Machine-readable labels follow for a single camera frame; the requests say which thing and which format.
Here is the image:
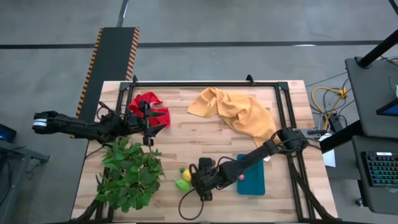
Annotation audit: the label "light green produce toy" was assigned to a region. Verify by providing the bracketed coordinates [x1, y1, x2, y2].
[175, 179, 191, 192]

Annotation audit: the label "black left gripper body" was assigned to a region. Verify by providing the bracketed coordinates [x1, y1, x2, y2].
[124, 101, 155, 147]

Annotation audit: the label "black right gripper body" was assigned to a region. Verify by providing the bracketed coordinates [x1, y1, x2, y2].
[198, 157, 220, 202]

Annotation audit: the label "grey metal stand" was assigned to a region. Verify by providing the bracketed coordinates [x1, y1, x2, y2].
[0, 138, 50, 224]

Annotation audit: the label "yellow cable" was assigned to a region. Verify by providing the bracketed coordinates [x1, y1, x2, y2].
[312, 86, 348, 131]

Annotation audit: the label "black diagonal pole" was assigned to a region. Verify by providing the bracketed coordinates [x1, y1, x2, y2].
[357, 27, 398, 68]

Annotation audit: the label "yellow pepper toy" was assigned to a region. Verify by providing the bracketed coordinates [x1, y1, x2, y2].
[179, 167, 192, 182]

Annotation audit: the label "green artificial plant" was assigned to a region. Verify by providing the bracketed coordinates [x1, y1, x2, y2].
[95, 136, 165, 214]

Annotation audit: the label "red cloth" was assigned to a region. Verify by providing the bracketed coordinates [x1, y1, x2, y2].
[129, 91, 171, 129]

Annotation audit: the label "white paper sheet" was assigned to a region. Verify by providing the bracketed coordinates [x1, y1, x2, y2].
[322, 149, 337, 168]

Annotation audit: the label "blue plastic tupperware container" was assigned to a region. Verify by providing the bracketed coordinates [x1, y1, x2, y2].
[236, 154, 266, 196]

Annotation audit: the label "black aluminium table frame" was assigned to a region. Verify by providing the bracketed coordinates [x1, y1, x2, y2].
[71, 80, 340, 223]

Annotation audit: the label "tablet with blue screen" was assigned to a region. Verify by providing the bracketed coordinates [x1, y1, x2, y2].
[375, 98, 398, 118]

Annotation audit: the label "backlit keyboard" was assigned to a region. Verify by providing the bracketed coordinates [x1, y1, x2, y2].
[360, 151, 398, 188]

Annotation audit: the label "yellow waffle towel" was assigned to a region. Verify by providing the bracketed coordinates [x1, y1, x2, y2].
[187, 87, 279, 148]

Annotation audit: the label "hazard-striped black floor mat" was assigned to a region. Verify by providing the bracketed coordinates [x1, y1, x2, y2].
[70, 27, 141, 139]

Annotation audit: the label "black power strip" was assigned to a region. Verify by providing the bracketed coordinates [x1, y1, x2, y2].
[325, 112, 345, 133]

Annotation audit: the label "blue-lit device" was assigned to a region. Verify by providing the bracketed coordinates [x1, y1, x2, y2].
[0, 123, 18, 144]

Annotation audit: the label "grey desk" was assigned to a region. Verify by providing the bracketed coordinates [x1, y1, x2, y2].
[351, 135, 398, 215]
[345, 57, 398, 139]

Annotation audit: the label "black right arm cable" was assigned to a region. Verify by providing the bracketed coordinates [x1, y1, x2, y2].
[178, 187, 206, 222]

